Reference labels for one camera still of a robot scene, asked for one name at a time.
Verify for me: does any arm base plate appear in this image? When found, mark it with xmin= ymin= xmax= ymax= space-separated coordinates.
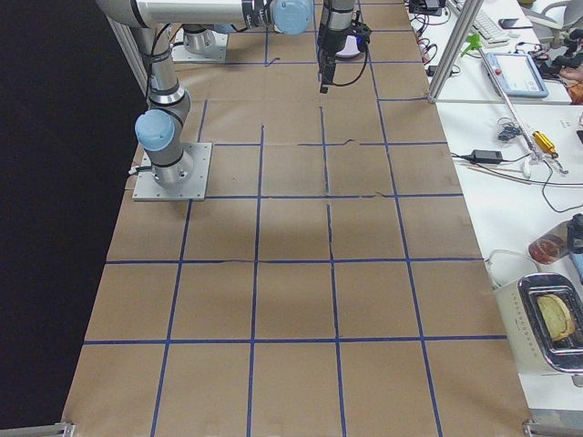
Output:
xmin=172 ymin=30 xmax=229 ymax=64
xmin=132 ymin=143 xmax=212 ymax=201

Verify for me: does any lilac plate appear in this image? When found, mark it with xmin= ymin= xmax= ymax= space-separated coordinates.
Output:
xmin=335 ymin=36 xmax=363 ymax=60

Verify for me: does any white toaster with bread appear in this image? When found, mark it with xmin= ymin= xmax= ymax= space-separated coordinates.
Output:
xmin=495 ymin=273 xmax=582 ymax=377

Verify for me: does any aluminium frame post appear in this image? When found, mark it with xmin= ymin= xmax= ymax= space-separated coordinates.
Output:
xmin=427 ymin=0 xmax=483 ymax=103

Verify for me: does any yellow tool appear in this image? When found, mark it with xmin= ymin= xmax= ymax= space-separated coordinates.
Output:
xmin=532 ymin=131 xmax=557 ymax=158

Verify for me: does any green handled reacher stick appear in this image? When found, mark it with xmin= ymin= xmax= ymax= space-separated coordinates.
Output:
xmin=462 ymin=34 xmax=568 ymax=175

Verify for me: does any black power adapter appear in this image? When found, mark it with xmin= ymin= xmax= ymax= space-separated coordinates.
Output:
xmin=469 ymin=149 xmax=504 ymax=165

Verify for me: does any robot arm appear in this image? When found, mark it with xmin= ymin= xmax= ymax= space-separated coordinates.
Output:
xmin=97 ymin=1 xmax=356 ymax=106
xmin=131 ymin=28 xmax=193 ymax=187

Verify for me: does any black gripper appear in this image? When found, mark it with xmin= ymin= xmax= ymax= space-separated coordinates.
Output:
xmin=317 ymin=26 xmax=340 ymax=94

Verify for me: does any blue teach pendant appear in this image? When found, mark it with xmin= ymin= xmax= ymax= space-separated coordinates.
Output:
xmin=484 ymin=53 xmax=548 ymax=98

